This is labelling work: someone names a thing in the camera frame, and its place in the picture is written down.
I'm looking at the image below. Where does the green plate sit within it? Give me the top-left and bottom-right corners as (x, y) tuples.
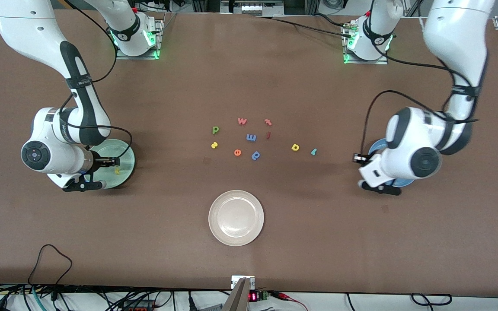
(88, 139), (136, 190)

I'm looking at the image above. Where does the blue plate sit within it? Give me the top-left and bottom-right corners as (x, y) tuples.
(367, 137), (417, 188)

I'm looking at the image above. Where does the white plate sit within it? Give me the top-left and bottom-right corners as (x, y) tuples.
(208, 190), (265, 247)

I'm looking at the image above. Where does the red clip lead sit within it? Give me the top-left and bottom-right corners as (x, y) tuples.
(271, 292), (308, 311)

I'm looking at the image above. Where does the grey metal bar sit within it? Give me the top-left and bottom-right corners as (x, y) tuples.
(222, 277), (250, 311)

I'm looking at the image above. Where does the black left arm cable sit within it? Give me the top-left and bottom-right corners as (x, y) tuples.
(361, 0), (481, 156)

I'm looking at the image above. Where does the thin black looped cable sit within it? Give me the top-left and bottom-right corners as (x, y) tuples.
(28, 244), (73, 288)

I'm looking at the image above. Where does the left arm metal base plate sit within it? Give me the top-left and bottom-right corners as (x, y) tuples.
(342, 19), (390, 65)

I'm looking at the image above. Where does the black cable across table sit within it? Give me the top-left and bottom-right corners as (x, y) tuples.
(255, 13), (353, 39)

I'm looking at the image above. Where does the tangled black cable bundle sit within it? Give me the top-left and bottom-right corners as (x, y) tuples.
(0, 283), (176, 311)

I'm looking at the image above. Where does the black coiled cable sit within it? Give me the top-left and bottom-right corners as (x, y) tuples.
(411, 294), (453, 306)

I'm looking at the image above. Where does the silver metal bracket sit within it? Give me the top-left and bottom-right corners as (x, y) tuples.
(231, 276), (256, 290)

